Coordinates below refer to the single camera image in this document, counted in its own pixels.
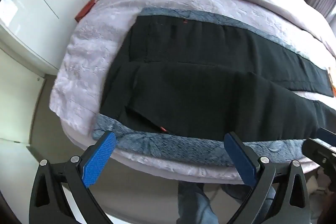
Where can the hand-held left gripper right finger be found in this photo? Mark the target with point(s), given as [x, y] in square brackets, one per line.
[240, 155]

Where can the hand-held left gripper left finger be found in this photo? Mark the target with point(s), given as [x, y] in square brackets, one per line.
[99, 155]

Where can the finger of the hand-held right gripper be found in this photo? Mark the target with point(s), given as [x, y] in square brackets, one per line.
[315, 148]
[326, 136]

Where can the blue-grey fleece cloth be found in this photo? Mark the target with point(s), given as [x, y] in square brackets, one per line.
[183, 146]

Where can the black pants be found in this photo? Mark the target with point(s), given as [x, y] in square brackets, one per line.
[197, 87]

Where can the orange cloth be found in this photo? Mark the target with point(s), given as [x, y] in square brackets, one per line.
[333, 85]

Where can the person's legs in jeans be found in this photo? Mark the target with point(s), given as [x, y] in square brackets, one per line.
[194, 203]

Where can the lilac embossed bedspread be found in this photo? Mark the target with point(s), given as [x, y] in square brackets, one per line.
[99, 43]

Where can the red box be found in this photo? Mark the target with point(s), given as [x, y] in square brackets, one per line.
[85, 10]

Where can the white wardrobe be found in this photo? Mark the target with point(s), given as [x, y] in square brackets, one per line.
[34, 3]

